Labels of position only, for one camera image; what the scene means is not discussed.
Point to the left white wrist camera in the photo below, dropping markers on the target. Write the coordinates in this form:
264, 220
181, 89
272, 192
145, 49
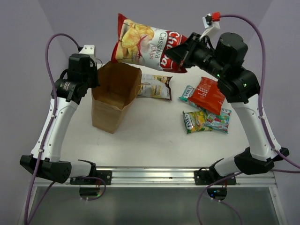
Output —
89, 50

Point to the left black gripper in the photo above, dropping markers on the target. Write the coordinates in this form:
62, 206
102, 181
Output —
93, 67

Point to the aluminium front rail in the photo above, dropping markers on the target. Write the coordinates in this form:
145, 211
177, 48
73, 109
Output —
177, 177

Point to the yellow green Fox's candy bag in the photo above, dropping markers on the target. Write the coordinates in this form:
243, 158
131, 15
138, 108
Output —
195, 122

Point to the brown white chips bag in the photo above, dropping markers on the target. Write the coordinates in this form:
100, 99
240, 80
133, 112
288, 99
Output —
155, 86

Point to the brown paper bag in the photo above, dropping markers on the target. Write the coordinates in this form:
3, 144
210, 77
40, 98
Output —
119, 86

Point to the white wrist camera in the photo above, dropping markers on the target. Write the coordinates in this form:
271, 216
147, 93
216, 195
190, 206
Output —
89, 50
211, 24

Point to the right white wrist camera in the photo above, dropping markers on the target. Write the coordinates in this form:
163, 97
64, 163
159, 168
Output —
211, 24

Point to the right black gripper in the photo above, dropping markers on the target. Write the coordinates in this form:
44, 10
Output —
184, 52

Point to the teal red Fox's candy bag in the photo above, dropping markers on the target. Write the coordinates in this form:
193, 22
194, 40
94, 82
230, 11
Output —
219, 122

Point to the red cassava chips bag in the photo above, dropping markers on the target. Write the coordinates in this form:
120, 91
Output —
145, 45

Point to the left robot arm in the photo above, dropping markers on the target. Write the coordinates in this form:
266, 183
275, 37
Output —
44, 160

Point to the mint green Fox's candy bag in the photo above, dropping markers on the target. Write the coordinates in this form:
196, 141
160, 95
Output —
188, 92

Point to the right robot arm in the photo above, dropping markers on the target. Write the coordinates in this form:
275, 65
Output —
241, 89

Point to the red orange snack bag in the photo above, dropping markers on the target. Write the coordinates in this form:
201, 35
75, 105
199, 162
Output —
208, 96

